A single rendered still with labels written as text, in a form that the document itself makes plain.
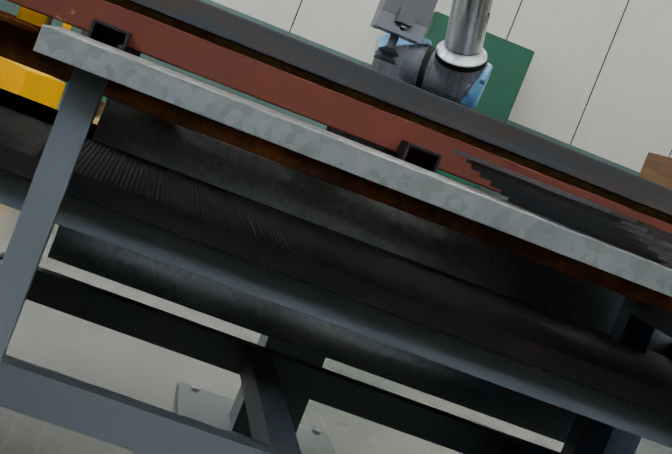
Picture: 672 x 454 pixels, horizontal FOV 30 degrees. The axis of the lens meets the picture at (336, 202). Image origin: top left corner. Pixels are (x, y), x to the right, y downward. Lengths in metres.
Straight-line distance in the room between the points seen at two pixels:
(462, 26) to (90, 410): 1.32
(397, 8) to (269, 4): 10.00
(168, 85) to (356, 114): 0.41
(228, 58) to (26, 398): 0.55
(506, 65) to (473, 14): 9.09
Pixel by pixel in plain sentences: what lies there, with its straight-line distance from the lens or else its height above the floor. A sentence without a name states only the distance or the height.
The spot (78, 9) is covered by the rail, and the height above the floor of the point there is 0.78.
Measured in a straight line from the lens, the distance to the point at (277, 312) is 2.56.
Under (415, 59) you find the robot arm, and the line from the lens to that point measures 2.83.
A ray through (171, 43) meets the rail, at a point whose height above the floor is 0.78.
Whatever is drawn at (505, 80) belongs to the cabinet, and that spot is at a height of 1.60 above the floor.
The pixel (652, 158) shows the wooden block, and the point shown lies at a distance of 2.04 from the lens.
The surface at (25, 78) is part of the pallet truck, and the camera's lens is 7.07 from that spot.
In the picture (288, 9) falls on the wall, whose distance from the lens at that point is 12.13.
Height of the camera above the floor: 0.78
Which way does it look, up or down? 4 degrees down
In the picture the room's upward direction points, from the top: 22 degrees clockwise
